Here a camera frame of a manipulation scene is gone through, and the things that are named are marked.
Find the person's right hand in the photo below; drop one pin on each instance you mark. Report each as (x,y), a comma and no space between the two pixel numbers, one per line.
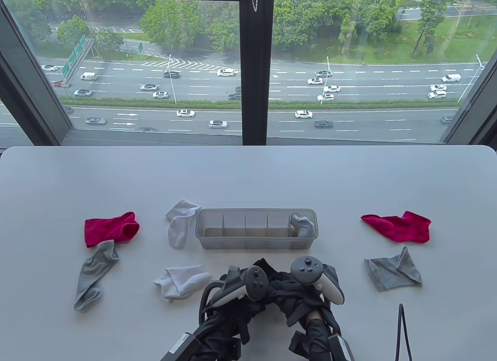
(299,302)

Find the person's left hand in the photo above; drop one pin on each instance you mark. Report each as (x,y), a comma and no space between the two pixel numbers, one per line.
(233,314)

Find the black sock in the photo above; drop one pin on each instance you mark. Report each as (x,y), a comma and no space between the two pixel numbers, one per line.
(277,281)

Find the white sock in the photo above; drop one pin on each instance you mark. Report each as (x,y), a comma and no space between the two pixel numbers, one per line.
(182,281)
(178,229)

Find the light blue sock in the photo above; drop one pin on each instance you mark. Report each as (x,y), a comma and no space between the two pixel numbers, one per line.
(303,223)

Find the grey sock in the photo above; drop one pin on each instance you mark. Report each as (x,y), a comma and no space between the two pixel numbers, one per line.
(392,273)
(91,275)

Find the red sock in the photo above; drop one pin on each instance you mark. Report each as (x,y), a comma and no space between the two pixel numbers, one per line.
(108,229)
(400,227)

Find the person's left forearm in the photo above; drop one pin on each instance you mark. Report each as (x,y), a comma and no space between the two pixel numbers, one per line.
(213,341)

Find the black forearm sensor box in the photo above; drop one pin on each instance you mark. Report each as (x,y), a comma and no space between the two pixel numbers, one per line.
(343,349)
(178,347)

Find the person's right forearm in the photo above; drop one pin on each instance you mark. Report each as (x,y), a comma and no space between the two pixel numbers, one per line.
(318,337)

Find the clear plastic divided organizer box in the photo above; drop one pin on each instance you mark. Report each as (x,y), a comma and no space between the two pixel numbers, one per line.
(233,236)

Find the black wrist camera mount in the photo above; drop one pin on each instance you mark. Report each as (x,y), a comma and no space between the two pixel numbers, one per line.
(298,343)

